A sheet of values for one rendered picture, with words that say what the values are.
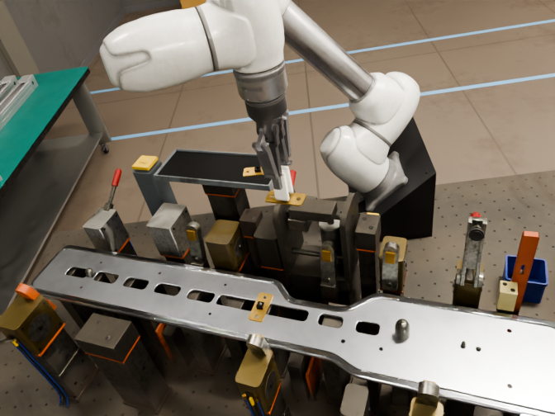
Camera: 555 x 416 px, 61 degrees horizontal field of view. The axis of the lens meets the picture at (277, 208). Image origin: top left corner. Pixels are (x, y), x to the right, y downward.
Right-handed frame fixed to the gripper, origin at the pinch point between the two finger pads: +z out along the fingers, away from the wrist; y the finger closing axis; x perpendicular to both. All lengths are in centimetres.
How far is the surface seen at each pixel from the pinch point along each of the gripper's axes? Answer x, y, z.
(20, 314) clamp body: -65, 30, 28
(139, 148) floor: -217, -181, 130
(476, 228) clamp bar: 38.0, -6.6, 12.0
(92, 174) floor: -236, -142, 130
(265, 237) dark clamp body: -12.1, -7.8, 25.5
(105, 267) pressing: -59, 6, 33
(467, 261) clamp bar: 36.9, -7.9, 23.2
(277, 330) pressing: -1.8, 13.2, 33.8
